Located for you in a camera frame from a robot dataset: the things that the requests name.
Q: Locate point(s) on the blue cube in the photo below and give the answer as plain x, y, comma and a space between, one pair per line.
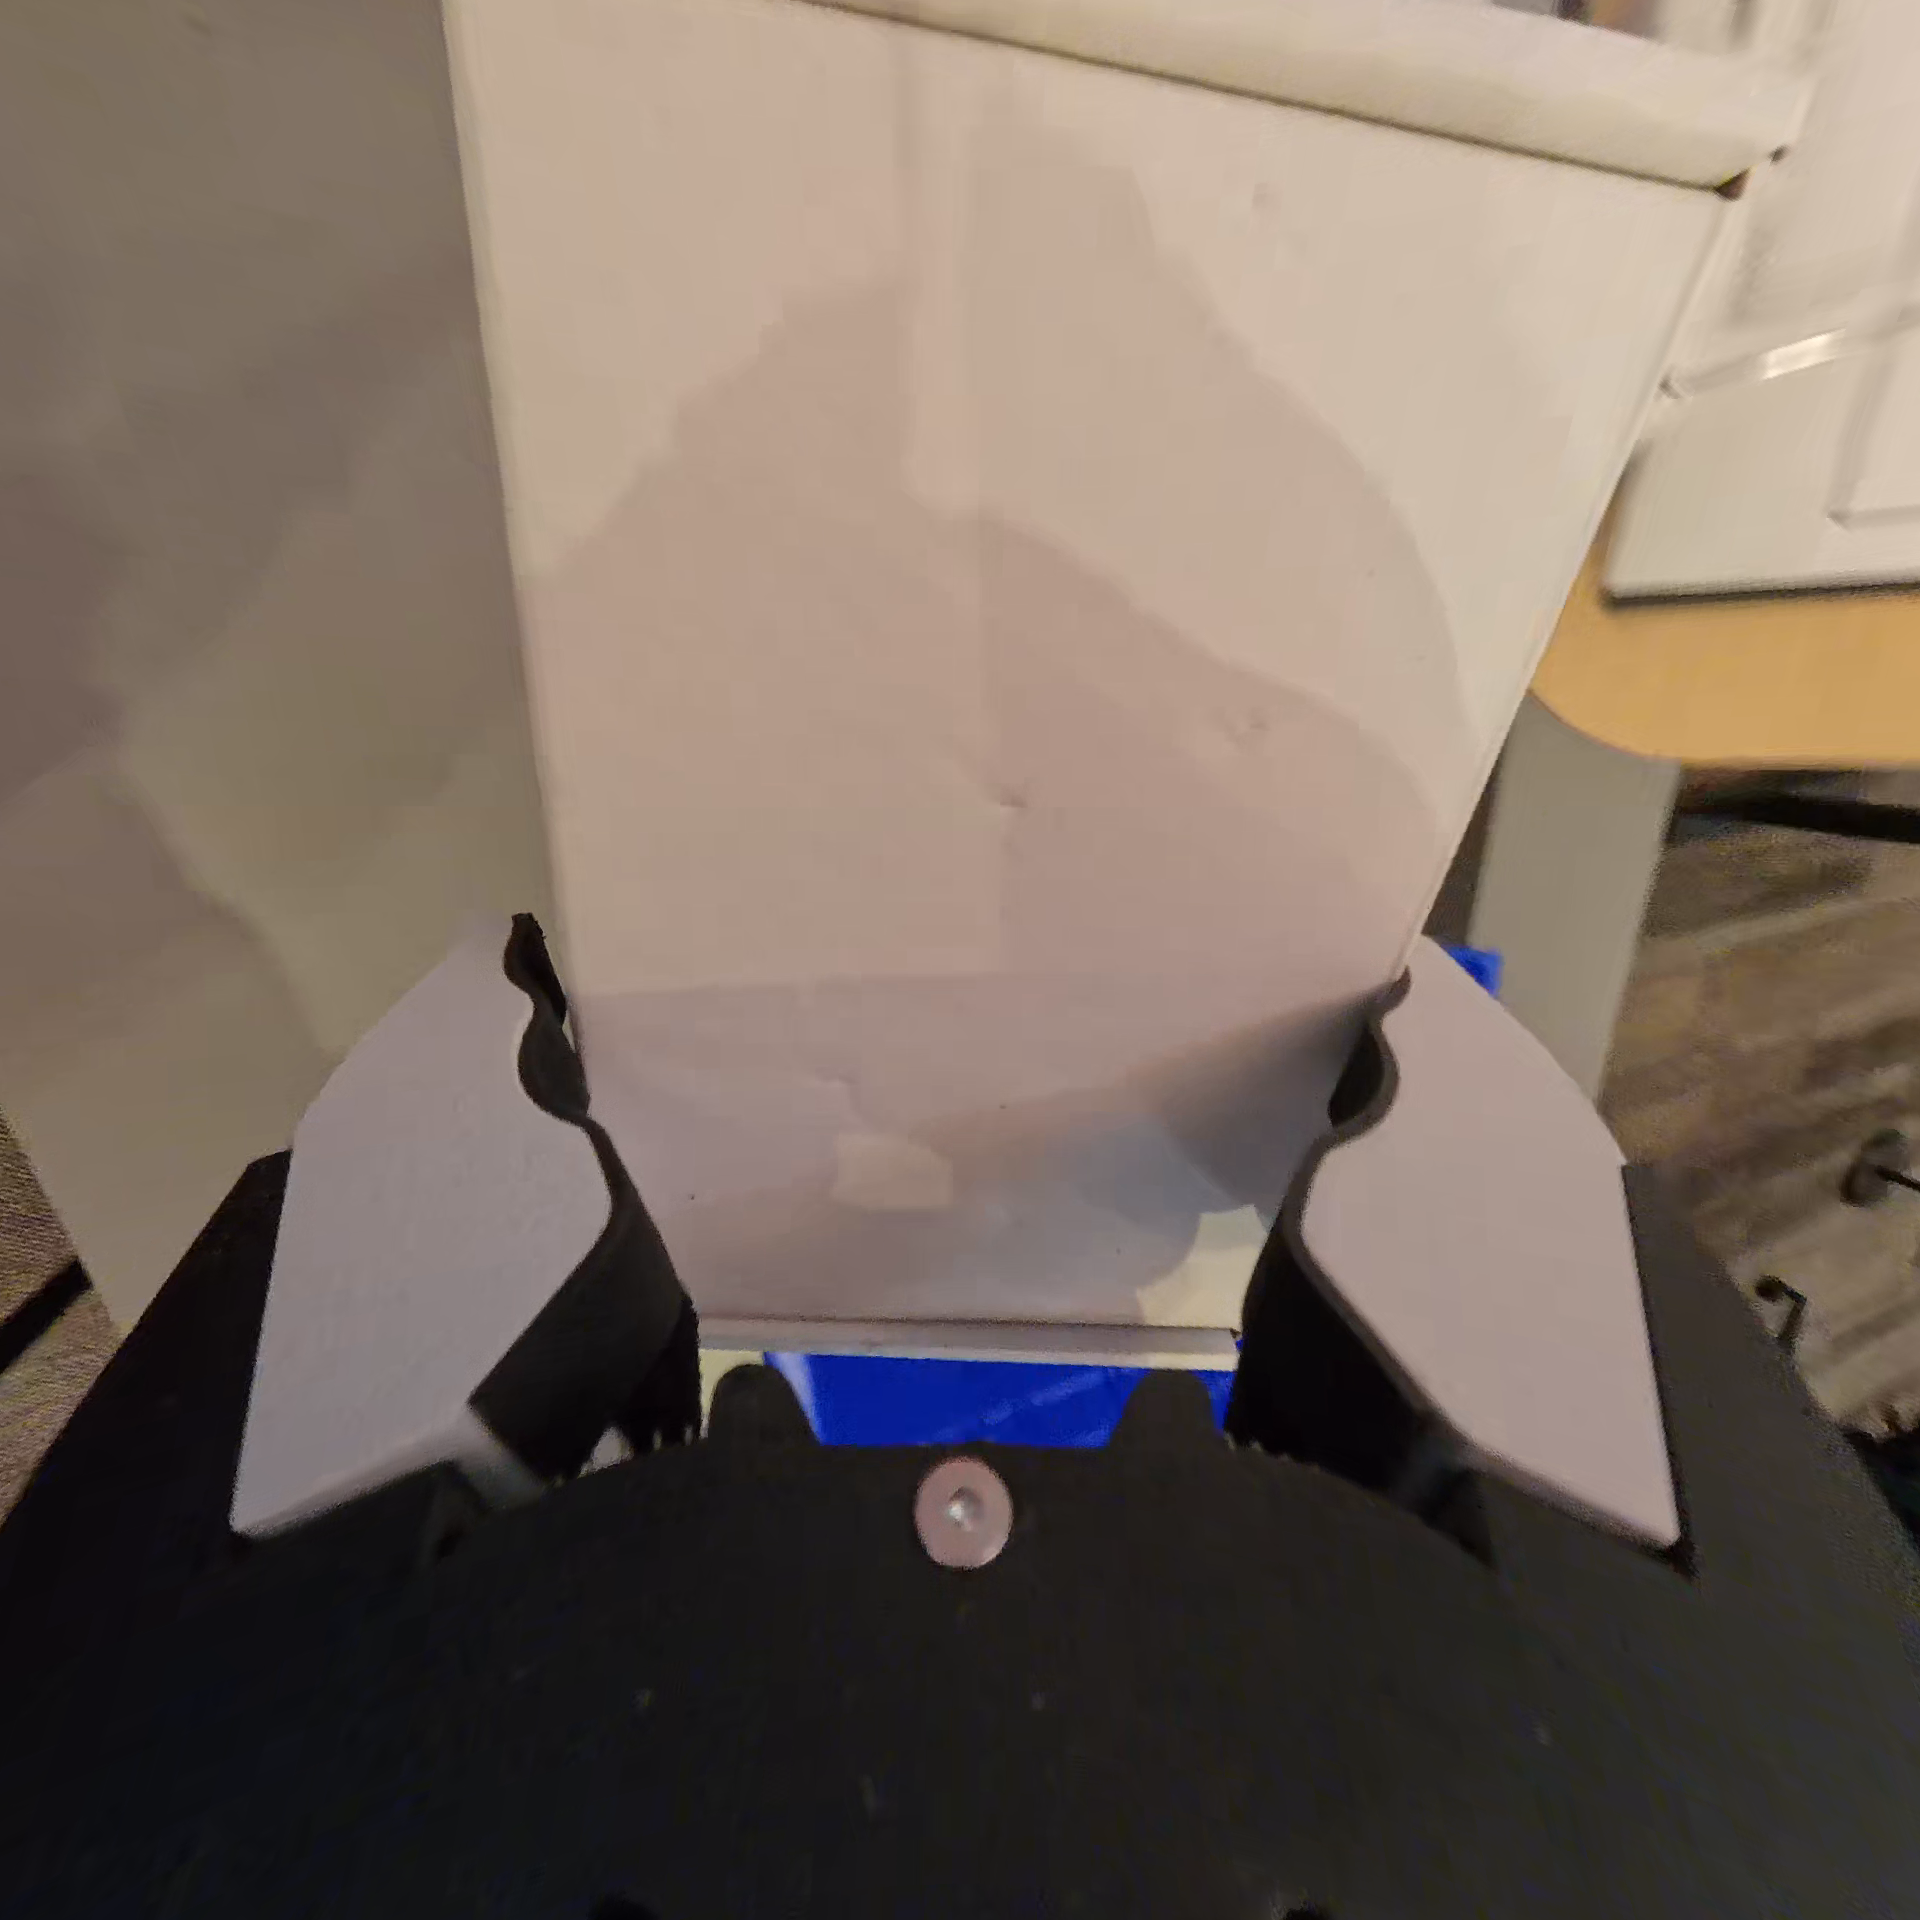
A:
975, 1401

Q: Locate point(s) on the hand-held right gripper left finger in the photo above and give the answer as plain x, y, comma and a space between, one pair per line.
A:
421, 1231

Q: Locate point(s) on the light wooden table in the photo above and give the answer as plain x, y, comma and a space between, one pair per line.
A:
1723, 674

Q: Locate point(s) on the white cabinet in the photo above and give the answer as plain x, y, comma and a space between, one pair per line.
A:
1800, 375

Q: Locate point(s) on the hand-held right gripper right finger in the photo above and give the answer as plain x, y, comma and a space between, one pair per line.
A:
1484, 1260

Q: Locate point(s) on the white cardboard box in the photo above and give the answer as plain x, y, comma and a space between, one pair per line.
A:
975, 600

